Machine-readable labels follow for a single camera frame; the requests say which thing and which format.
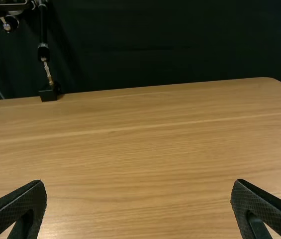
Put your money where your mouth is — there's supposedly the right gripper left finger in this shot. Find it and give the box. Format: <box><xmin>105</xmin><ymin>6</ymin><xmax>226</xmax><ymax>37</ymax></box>
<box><xmin>0</xmin><ymin>179</ymin><xmax>48</xmax><ymax>239</ymax></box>

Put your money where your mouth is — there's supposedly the black clamp stand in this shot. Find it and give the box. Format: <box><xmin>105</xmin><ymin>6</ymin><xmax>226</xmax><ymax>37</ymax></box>
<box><xmin>36</xmin><ymin>0</ymin><xmax>62</xmax><ymax>103</ymax></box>

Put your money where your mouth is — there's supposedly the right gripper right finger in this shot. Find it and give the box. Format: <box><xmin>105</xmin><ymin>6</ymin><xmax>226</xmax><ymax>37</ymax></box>
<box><xmin>230</xmin><ymin>178</ymin><xmax>281</xmax><ymax>239</ymax></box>

